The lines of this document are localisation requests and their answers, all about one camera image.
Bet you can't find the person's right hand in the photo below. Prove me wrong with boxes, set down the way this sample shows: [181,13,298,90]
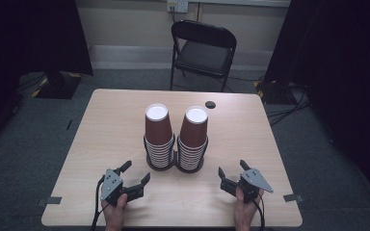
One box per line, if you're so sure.
[232,187,265,231]

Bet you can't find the person's left hand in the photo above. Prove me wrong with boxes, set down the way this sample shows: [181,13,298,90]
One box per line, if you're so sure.
[101,192,129,231]

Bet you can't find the grey tape strip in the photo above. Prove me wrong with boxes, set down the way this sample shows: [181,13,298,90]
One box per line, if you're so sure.
[282,192,304,203]
[36,195,63,207]

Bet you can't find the white wall socket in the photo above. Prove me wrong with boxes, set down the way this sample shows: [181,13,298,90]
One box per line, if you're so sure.
[166,0,190,14]

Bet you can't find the black wire cup holder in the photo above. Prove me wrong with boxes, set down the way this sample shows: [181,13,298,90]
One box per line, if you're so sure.
[143,134,209,174]

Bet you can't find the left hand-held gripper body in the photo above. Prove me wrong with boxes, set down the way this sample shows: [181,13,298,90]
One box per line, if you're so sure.
[99,168,127,207]

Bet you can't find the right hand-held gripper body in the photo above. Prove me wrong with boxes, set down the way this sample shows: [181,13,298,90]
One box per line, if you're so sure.
[236,167,275,204]

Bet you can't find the black stand base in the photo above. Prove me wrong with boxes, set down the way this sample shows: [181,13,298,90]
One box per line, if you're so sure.
[30,70,85,100]
[253,79,303,106]

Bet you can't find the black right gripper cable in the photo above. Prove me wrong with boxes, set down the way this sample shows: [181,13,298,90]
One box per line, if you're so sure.
[252,193,267,231]

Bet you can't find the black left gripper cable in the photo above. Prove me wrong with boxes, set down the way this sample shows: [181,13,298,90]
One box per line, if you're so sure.
[90,175,110,231]

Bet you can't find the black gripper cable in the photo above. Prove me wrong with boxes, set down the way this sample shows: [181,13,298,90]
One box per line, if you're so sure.
[252,193,267,231]
[90,175,110,231]

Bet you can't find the black floor cables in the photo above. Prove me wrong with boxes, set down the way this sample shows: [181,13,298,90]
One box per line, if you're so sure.
[265,82,313,127]

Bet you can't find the stack of brown paper cups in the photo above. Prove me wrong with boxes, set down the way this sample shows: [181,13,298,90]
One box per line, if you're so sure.
[143,103,176,169]
[176,105,209,171]

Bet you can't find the black plugged wall cable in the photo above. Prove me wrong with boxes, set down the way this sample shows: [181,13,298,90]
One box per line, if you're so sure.
[169,5,178,24]

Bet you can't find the black folding chair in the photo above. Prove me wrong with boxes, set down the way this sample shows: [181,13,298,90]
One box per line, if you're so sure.
[169,19,238,93]

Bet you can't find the dark curtain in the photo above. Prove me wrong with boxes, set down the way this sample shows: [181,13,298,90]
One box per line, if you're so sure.
[0,0,94,155]
[264,0,370,208]

